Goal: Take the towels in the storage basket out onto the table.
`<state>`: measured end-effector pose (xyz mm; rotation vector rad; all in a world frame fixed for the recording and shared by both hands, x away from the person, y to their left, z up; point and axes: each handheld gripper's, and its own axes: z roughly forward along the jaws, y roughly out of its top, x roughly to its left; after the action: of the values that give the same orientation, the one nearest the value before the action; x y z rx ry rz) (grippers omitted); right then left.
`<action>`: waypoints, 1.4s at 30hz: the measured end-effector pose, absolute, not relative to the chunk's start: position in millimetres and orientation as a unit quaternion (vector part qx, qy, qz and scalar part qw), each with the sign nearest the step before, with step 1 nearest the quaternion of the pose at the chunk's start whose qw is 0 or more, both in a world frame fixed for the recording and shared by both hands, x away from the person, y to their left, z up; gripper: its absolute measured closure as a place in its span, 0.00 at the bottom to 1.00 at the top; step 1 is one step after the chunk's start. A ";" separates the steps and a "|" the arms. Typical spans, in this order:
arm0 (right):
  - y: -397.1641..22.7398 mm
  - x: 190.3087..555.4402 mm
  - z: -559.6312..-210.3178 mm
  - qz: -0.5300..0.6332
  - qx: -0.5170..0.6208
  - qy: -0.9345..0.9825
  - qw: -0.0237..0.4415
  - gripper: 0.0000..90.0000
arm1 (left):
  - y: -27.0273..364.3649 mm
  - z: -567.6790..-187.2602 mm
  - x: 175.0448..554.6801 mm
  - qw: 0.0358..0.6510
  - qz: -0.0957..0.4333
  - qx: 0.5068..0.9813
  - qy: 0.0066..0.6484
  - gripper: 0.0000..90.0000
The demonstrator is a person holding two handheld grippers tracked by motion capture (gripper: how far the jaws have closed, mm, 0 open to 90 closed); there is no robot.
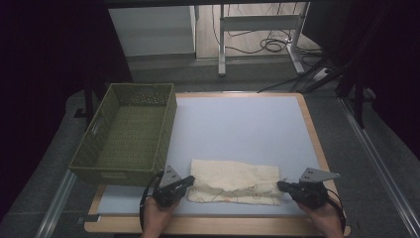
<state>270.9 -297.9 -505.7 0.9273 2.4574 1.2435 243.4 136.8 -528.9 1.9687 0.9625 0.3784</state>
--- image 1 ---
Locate white power strip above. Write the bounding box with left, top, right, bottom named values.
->
left=312, top=66, right=333, bottom=83

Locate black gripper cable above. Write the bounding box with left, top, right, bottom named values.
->
left=139, top=170, right=165, bottom=232
left=326, top=187, right=347, bottom=232

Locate cream embroidered cloth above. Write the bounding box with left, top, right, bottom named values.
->
left=186, top=159, right=285, bottom=206

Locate dark curtain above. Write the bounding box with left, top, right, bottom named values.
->
left=303, top=0, right=420, bottom=161
left=0, top=0, right=134, bottom=220

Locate white metal desk frame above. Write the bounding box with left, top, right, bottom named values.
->
left=217, top=1, right=312, bottom=77

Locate coiled black floor cable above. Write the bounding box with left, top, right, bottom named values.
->
left=259, top=37, right=292, bottom=54

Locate person's right hand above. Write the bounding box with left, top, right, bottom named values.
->
left=297, top=199, right=345, bottom=238

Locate green woven basket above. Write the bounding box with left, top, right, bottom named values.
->
left=68, top=82, right=178, bottom=187

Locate black metal stand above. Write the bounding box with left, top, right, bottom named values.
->
left=335, top=49, right=368, bottom=130
left=82, top=73, right=112, bottom=131

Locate metal floor rail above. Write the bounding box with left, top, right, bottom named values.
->
left=338, top=97, right=420, bottom=238
left=35, top=170, right=77, bottom=238

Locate person's left hand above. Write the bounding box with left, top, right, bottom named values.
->
left=142, top=195, right=181, bottom=238

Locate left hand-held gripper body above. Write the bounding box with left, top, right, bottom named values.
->
left=152, top=165, right=186, bottom=208

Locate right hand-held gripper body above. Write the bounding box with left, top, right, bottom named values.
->
left=286, top=167, right=341, bottom=210

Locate white cabinet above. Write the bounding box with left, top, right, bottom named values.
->
left=108, top=5, right=197, bottom=58

